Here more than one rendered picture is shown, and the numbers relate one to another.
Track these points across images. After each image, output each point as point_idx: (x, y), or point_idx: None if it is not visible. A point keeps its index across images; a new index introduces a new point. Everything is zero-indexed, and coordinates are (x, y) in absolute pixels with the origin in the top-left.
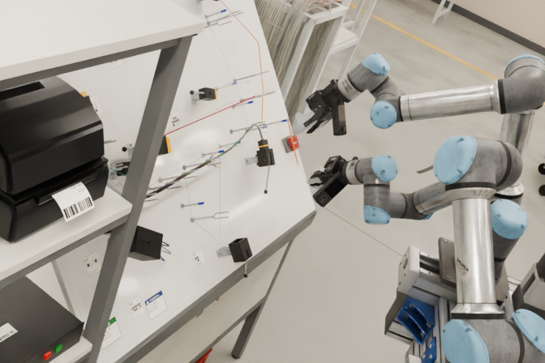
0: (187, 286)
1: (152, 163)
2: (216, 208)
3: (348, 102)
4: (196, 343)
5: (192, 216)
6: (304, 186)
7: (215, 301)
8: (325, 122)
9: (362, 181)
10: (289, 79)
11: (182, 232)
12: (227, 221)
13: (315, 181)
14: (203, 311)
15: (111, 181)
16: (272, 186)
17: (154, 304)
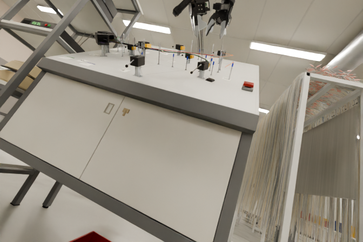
0: (105, 69)
1: None
2: (156, 72)
3: None
4: (96, 159)
5: (141, 67)
6: (251, 102)
7: (122, 118)
8: (225, 23)
9: None
10: (299, 109)
11: (130, 66)
12: (157, 75)
13: (192, 25)
14: (111, 115)
15: (127, 55)
16: (210, 87)
17: (87, 63)
